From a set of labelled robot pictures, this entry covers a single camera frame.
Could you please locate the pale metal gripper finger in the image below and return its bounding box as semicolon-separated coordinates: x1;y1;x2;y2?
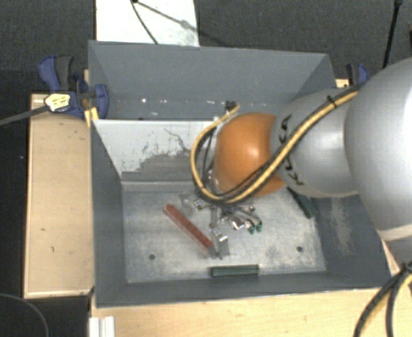
209;227;232;260
179;194;207;213

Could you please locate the red-brown flat block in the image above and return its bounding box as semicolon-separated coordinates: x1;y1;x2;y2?
162;203;215;258

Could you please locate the dark green flat block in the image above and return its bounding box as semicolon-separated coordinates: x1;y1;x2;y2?
210;264;260;278

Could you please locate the grey metal bin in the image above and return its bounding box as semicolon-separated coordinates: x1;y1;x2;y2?
86;39;393;308

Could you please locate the pale wood board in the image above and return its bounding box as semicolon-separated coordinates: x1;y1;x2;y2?
22;92;96;300

